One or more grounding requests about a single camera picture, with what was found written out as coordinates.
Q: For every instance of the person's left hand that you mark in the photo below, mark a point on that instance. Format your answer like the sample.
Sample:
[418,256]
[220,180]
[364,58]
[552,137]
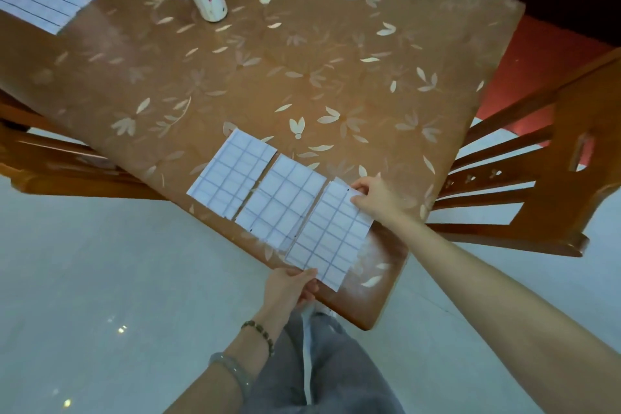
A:
[286,290]

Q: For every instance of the person's right hand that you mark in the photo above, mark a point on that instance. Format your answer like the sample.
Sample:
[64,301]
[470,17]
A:
[381,202]

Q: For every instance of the person's right forearm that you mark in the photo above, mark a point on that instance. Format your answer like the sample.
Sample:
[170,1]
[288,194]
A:
[509,316]

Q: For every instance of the person's left forearm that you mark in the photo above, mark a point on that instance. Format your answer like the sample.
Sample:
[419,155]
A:
[218,379]

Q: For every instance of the person's grey trousers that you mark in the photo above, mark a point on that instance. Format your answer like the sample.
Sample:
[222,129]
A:
[339,375]

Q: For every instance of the pale jade bangle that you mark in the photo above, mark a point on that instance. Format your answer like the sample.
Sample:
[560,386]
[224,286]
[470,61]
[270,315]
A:
[237,372]

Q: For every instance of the brown floral wooden table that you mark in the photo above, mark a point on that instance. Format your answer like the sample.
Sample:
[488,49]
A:
[315,40]

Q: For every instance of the wooden dining chair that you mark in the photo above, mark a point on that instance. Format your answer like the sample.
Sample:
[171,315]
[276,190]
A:
[58,161]
[572,185]

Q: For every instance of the red floor mat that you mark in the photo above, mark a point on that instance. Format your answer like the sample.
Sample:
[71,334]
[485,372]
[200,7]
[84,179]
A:
[529,64]

